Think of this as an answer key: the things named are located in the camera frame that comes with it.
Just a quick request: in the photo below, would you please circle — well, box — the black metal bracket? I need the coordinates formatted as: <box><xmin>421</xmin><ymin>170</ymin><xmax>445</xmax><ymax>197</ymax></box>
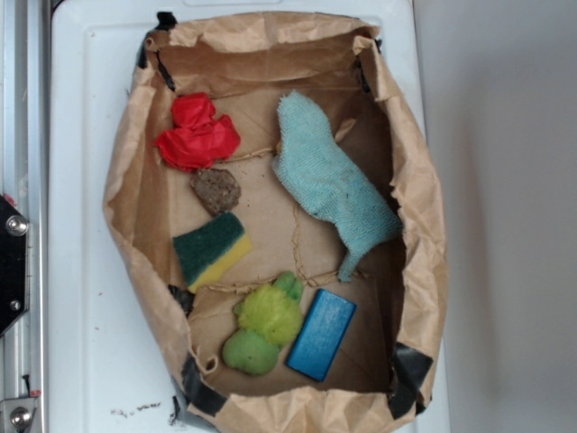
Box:
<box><xmin>0</xmin><ymin>196</ymin><xmax>30</xmax><ymax>337</ymax></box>

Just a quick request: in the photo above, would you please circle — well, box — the crumpled red paper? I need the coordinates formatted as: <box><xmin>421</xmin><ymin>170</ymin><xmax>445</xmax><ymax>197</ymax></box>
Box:
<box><xmin>153</xmin><ymin>93</ymin><xmax>241</xmax><ymax>172</ymax></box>

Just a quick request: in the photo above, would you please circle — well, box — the blue wooden block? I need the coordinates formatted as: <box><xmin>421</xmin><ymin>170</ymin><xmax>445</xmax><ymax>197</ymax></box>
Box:
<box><xmin>286</xmin><ymin>289</ymin><xmax>357</xmax><ymax>382</ymax></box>

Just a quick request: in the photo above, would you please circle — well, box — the light blue terry cloth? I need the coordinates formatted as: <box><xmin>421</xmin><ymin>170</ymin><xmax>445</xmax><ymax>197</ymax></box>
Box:
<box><xmin>272</xmin><ymin>91</ymin><xmax>403</xmax><ymax>282</ymax></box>

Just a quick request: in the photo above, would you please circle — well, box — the green fuzzy plush toy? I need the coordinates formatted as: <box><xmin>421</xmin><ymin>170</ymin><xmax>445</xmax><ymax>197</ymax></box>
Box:
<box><xmin>222</xmin><ymin>271</ymin><xmax>304</xmax><ymax>376</ymax></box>

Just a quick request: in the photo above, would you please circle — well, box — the silver corner bracket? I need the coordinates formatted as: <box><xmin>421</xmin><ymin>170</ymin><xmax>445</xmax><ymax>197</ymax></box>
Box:
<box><xmin>1</xmin><ymin>397</ymin><xmax>37</xmax><ymax>433</ymax></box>

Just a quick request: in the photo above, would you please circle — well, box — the brown paper bag bin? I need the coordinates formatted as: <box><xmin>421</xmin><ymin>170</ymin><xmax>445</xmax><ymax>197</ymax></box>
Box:
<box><xmin>104</xmin><ymin>12</ymin><xmax>448</xmax><ymax>432</ymax></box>

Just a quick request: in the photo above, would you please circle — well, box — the green and yellow sponge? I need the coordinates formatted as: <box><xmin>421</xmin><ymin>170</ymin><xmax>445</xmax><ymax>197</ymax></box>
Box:
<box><xmin>172</xmin><ymin>212</ymin><xmax>252</xmax><ymax>293</ymax></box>

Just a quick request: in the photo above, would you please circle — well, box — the aluminium frame rail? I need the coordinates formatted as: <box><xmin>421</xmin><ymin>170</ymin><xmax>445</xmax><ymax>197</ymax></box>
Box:
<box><xmin>1</xmin><ymin>1</ymin><xmax>50</xmax><ymax>432</ymax></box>

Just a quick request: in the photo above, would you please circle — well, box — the brown speckled stone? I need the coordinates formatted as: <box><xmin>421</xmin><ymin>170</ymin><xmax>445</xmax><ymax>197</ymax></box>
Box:
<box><xmin>190</xmin><ymin>169</ymin><xmax>242</xmax><ymax>217</ymax></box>

